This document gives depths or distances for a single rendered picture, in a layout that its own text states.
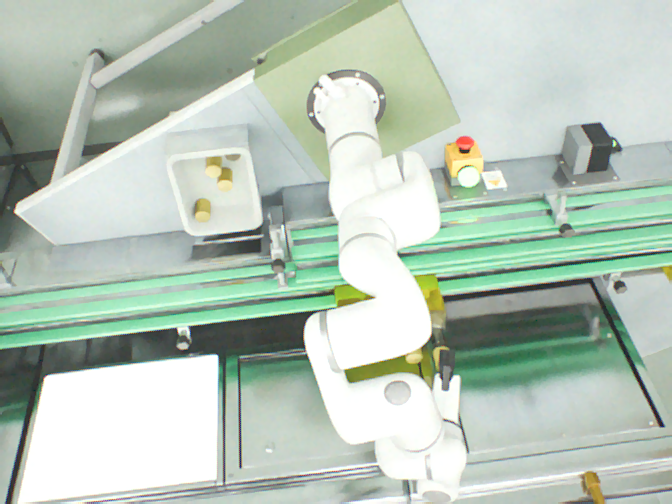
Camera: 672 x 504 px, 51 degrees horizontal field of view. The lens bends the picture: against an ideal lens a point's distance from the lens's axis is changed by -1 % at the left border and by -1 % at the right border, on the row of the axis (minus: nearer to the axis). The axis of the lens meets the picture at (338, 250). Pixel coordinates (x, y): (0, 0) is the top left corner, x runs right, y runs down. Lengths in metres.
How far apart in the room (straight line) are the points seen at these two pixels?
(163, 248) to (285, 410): 0.47
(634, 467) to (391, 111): 0.85
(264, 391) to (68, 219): 0.60
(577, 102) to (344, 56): 0.57
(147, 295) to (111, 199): 0.24
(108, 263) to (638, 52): 1.24
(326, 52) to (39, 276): 0.84
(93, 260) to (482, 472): 0.97
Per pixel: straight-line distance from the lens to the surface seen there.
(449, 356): 1.44
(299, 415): 1.56
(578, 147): 1.63
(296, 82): 1.37
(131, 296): 1.63
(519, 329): 1.75
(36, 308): 1.70
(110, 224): 1.73
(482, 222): 1.56
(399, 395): 0.99
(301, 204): 1.58
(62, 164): 1.86
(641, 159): 1.76
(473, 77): 1.54
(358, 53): 1.35
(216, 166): 1.52
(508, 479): 1.49
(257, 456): 1.52
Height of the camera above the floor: 2.02
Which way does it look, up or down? 45 degrees down
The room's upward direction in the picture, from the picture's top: 171 degrees clockwise
